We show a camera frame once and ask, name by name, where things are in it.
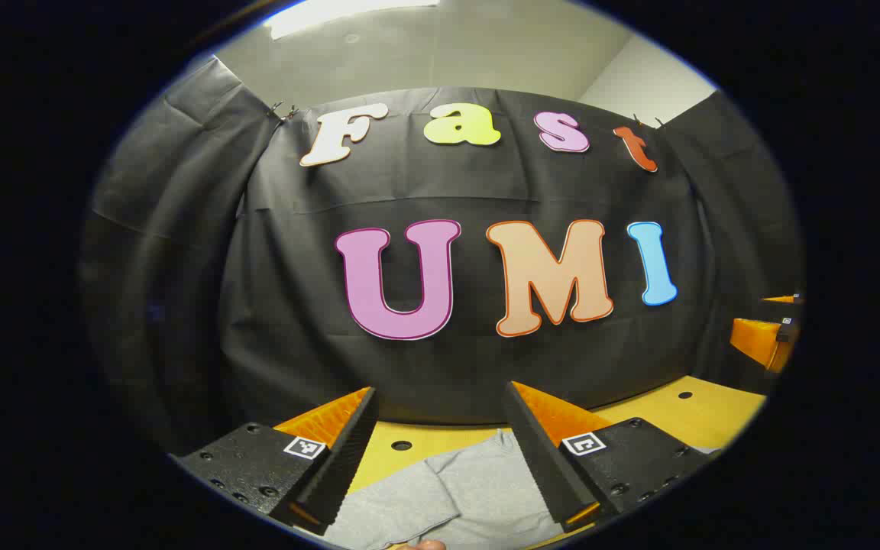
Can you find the grey sweatshirt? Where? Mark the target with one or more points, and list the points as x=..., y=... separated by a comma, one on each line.
x=470, y=496

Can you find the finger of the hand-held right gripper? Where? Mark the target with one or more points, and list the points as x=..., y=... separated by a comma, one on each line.
x=753, y=340
x=780, y=299

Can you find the black backdrop cloth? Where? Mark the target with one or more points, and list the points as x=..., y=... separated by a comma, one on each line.
x=295, y=305

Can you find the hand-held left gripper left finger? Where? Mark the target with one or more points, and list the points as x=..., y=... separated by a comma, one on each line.
x=348, y=458

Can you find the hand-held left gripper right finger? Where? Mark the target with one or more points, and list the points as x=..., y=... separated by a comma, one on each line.
x=543, y=458

